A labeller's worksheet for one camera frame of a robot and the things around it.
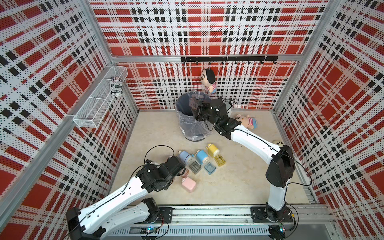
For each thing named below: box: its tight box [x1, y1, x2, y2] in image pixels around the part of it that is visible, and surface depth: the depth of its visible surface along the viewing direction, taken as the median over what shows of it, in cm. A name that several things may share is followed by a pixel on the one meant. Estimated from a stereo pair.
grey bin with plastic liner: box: [175, 90, 214, 142], surface depth 86 cm
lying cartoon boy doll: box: [235, 114, 258, 130], surface depth 107 cm
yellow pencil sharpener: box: [206, 143, 220, 158], surface depth 93 cm
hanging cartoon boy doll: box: [200, 68, 217, 94], surface depth 93 cm
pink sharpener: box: [181, 176, 197, 193], surface depth 79 cm
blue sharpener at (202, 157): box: [196, 150, 210, 165], surface depth 91 cm
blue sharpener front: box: [178, 150, 192, 165], surface depth 88 cm
